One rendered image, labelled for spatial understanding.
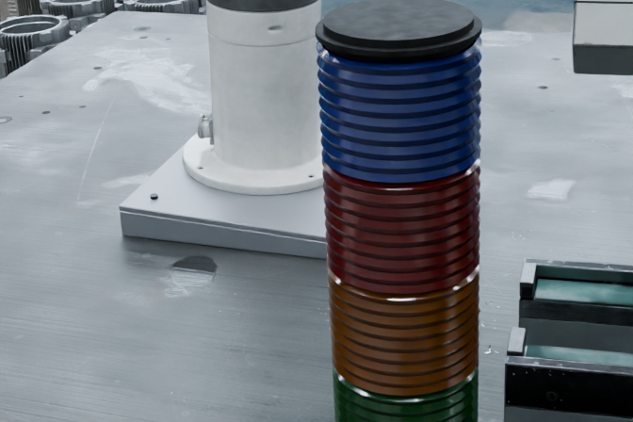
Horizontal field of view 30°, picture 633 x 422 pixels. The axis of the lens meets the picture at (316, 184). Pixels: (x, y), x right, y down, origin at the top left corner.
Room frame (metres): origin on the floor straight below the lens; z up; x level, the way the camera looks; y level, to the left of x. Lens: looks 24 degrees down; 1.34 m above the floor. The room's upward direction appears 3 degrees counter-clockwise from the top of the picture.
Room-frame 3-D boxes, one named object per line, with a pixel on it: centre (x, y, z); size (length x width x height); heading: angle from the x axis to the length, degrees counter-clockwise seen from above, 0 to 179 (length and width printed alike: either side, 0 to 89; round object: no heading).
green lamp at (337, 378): (0.41, -0.03, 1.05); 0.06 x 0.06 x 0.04
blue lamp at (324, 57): (0.41, -0.03, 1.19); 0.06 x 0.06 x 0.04
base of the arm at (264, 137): (1.20, 0.05, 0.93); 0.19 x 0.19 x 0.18
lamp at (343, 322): (0.41, -0.03, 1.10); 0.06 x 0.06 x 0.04
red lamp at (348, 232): (0.41, -0.03, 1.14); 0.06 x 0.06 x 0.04
